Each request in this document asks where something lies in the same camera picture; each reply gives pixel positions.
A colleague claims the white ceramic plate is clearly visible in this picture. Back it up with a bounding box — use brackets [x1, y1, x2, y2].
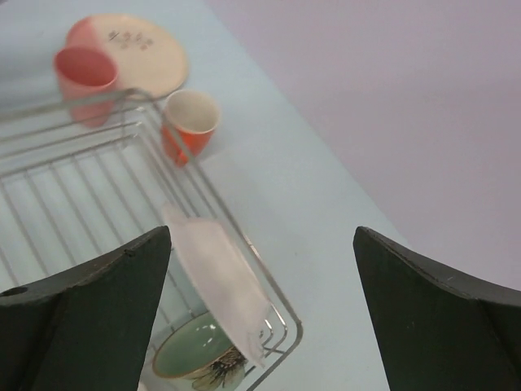
[161, 203, 272, 367]

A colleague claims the orange ceramic mug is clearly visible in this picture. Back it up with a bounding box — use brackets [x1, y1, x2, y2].
[161, 89, 221, 167]

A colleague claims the green ceramic bowl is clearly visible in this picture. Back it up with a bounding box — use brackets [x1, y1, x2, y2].
[151, 312, 247, 391]

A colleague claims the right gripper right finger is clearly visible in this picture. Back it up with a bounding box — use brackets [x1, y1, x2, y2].
[353, 226, 520, 390]

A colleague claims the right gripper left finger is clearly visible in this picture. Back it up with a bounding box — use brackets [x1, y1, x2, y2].
[1, 226, 171, 390]

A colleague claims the beige pink floral plate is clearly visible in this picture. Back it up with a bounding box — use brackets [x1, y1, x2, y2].
[65, 13, 189, 99]

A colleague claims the pink plastic cup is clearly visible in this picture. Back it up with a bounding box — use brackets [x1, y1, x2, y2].
[53, 46, 119, 127]

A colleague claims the chrome wire dish rack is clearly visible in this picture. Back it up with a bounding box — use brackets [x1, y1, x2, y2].
[1, 90, 303, 390]

